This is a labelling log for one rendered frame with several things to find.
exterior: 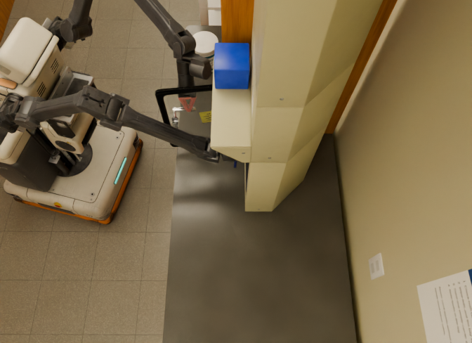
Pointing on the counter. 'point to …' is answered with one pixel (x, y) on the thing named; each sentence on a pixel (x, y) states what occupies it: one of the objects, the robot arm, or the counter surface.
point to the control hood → (232, 121)
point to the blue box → (231, 65)
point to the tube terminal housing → (285, 142)
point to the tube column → (307, 39)
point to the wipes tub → (206, 45)
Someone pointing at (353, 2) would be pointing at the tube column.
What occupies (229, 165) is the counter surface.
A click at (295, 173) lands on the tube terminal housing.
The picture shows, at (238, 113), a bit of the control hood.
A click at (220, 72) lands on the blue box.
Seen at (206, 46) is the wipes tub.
